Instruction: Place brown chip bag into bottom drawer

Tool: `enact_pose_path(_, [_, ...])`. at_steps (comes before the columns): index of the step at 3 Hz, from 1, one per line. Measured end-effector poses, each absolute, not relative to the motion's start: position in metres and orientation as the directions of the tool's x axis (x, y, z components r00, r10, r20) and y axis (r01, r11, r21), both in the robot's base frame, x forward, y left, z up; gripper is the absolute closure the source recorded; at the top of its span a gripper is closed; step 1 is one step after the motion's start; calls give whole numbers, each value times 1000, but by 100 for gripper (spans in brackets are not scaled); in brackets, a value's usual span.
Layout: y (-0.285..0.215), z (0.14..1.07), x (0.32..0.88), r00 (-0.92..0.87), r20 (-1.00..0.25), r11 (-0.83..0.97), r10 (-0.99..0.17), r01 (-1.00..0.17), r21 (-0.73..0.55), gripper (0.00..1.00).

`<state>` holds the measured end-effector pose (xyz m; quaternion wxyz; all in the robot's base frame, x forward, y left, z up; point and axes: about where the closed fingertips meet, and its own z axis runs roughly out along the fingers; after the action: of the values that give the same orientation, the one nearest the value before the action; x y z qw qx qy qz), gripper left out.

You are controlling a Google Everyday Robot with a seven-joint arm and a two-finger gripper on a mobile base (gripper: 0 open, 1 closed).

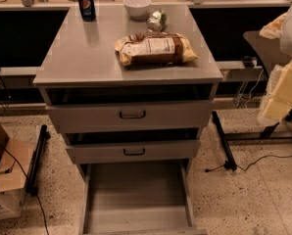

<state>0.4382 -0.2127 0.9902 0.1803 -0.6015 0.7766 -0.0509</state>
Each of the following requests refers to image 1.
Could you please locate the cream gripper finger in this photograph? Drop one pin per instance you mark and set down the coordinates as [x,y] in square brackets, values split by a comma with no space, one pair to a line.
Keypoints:
[283,89]
[276,110]

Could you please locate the brown chip bag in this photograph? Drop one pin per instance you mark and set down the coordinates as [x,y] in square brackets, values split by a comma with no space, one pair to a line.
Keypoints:
[155,48]

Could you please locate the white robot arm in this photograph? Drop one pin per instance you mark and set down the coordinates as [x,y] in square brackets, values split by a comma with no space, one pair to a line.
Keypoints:
[280,28]

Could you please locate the grey drawer cabinet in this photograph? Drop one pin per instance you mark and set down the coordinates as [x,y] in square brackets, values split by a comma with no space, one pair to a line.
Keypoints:
[83,68]

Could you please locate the open bottom drawer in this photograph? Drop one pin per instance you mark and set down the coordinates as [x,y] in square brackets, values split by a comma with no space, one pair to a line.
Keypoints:
[141,198]

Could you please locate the green-label can lying down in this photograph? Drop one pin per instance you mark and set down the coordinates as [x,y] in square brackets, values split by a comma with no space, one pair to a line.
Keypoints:
[157,20]

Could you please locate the white bowl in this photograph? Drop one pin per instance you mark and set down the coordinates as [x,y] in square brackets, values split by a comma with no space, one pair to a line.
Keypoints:
[137,9]

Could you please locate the blue Pepsi can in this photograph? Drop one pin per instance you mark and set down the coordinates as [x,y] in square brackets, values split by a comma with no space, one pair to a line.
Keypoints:
[87,10]

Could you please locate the black stand leg left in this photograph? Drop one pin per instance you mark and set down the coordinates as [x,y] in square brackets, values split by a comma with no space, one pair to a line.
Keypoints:
[43,136]

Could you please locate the cardboard box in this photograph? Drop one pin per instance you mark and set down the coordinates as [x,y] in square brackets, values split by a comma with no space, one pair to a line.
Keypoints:
[15,159]

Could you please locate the top drawer with handle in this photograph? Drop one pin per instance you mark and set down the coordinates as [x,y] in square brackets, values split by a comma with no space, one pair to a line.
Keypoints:
[130,116]

